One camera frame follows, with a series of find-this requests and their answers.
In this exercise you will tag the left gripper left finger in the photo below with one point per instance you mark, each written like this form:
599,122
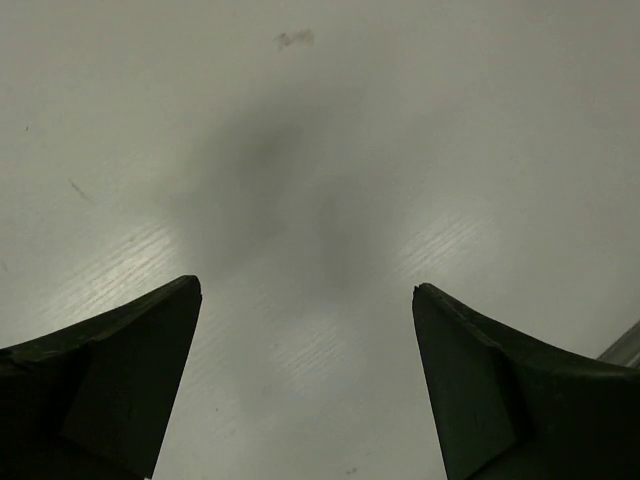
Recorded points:
93,400

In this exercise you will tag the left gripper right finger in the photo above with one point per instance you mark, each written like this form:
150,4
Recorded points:
509,406

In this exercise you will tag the aluminium rail frame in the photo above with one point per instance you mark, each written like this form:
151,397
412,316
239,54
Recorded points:
625,351

